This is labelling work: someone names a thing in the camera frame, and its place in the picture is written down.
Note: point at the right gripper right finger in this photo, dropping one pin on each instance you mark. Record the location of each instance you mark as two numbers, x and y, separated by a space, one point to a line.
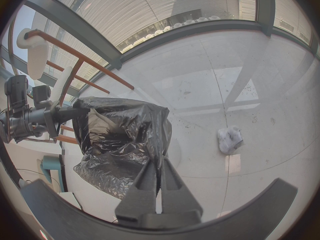
175 196

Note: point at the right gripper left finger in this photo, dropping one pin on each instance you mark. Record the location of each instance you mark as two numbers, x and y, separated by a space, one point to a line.
142 196

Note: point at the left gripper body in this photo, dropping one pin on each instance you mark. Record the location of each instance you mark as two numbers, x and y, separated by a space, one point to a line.
35 120

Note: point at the black plastic bag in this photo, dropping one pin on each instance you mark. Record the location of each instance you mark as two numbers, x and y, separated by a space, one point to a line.
130 124

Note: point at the white trash bin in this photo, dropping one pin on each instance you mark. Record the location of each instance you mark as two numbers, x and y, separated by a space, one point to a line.
175 156

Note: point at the blue-green small table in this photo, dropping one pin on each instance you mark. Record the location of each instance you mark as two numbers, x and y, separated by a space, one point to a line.
52 162

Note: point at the white cushioned wooden chair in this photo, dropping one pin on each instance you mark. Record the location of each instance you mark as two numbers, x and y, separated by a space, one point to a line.
37 56

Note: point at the crumpled white paper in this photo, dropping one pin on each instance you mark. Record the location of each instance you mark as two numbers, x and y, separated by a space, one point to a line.
230 140

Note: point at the window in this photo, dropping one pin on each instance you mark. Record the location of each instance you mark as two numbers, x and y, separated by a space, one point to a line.
150 9

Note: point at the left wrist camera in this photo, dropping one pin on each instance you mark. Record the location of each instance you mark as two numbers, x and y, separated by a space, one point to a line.
41 94

